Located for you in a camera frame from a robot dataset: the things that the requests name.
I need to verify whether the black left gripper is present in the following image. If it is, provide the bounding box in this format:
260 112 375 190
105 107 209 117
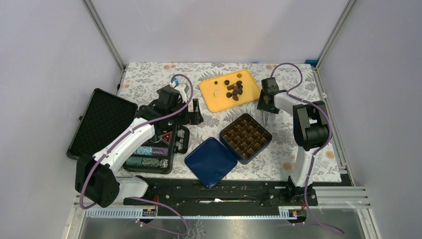
168 98 203 125

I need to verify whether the blue tin with brown insert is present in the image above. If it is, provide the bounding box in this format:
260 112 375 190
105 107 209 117
219 113 273 165

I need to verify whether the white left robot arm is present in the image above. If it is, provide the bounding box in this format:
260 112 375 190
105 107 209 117
75 83 193 208

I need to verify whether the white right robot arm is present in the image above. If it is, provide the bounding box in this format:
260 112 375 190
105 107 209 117
257 77 331 205

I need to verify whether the yellow plastic tray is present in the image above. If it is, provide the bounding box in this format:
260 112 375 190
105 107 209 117
199 69 261 113

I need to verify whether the pile of dark chocolates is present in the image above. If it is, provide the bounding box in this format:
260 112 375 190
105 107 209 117
226 80 243 101

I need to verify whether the blue tin lid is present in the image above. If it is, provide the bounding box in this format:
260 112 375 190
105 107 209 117
184 137 238 189

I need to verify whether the blue clamp at corner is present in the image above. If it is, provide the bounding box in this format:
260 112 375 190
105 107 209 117
304 59 318 68

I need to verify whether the black poker chip case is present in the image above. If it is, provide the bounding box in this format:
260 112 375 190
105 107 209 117
66 88 192 174

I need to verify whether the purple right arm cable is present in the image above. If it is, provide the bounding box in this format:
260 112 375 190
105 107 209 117
269 62 345 236

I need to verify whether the grey cable duct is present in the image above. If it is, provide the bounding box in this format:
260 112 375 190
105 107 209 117
85 207 294 221

